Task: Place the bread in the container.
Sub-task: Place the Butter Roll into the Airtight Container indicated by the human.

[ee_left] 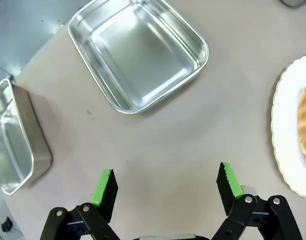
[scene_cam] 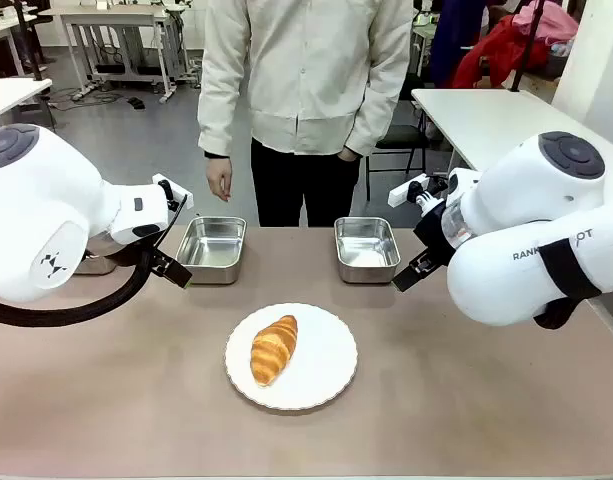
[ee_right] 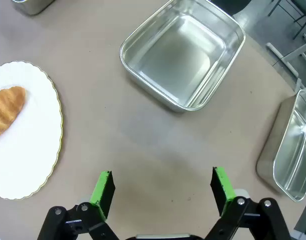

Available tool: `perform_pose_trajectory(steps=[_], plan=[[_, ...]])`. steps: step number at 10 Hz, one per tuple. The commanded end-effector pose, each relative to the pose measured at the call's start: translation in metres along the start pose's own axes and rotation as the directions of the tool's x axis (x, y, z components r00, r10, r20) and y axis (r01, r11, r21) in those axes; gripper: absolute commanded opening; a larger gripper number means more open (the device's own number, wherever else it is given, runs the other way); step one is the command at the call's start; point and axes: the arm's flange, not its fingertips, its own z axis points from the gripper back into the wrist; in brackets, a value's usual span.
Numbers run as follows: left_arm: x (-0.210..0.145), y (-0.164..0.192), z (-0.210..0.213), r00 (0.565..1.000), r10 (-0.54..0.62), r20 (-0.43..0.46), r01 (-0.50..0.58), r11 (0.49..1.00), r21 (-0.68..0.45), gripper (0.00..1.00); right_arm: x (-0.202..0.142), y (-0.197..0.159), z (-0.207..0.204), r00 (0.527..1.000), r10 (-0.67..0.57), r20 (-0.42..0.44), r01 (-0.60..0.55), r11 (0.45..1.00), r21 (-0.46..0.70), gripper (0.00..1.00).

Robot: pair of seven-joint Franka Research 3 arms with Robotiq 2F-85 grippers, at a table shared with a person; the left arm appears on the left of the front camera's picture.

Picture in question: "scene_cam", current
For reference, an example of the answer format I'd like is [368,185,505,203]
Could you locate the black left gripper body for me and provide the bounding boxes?
[146,248,180,279]

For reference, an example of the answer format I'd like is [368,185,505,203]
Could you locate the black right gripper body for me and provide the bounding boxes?
[413,199,457,272]

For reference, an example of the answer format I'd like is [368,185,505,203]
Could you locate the golden brown croissant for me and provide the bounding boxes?
[249,314,300,388]

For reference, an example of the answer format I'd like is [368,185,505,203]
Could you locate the person right forearm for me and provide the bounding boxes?
[197,79,236,158]

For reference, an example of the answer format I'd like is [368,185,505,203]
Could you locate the person left forearm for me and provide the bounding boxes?
[342,79,403,159]

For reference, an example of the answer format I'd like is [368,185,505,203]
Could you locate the stainless steel rectangular container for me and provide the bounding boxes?
[72,243,120,277]
[175,215,249,287]
[333,215,403,286]

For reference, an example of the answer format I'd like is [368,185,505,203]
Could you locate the person right hand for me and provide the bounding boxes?
[205,155,234,203]

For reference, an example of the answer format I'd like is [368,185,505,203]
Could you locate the black chair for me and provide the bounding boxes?
[365,72,433,202]

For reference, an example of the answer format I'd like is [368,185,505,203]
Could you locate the large white side table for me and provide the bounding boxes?
[410,87,595,176]

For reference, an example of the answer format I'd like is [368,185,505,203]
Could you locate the white scalloped plate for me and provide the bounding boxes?
[224,302,360,413]

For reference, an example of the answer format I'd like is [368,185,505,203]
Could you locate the black trousers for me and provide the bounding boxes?
[249,136,363,229]

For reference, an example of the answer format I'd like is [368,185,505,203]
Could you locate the red garment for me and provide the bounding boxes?
[452,13,551,91]

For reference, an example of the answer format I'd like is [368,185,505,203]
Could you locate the dark blue garment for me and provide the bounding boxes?
[427,0,488,89]

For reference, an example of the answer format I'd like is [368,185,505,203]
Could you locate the cream button jacket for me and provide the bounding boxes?
[196,0,417,159]

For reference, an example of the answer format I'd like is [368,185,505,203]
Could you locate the black pole on white table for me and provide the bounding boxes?
[508,0,547,94]

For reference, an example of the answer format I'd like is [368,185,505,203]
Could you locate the grey basket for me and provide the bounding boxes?
[546,42,573,77]

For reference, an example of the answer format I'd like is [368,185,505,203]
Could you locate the small white side table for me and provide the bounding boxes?
[0,77,54,127]

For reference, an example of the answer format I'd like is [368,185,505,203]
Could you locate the pink garment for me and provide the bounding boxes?
[512,0,580,47]

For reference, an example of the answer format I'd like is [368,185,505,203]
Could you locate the grey metal workbench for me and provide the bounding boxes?
[37,3,178,105]

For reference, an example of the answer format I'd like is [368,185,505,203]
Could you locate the black stand pole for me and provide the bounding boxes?
[12,0,45,83]

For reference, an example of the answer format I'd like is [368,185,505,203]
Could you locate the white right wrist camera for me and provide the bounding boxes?
[387,173,450,208]

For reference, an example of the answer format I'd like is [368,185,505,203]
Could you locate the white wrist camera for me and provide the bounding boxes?
[151,172,195,211]
[387,173,450,208]

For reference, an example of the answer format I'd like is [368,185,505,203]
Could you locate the black left arm cable sleeve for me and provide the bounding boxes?
[0,192,190,329]

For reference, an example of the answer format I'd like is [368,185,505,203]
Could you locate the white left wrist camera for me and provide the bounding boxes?
[151,172,195,211]

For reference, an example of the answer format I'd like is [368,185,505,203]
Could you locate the black right arm cable strap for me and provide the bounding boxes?
[532,238,604,331]

